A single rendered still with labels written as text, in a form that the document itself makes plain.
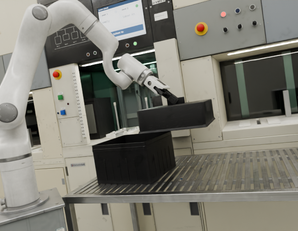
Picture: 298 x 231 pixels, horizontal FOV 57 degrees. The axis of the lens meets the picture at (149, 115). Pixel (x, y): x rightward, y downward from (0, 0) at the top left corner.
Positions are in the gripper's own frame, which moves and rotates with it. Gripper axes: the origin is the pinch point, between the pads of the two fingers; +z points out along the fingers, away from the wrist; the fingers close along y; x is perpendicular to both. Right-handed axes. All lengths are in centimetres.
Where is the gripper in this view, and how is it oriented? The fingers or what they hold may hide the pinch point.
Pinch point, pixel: (173, 99)
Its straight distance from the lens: 126.4
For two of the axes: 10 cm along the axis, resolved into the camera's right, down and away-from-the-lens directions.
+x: -5.5, 7.8, 2.8
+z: 7.6, 6.1, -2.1
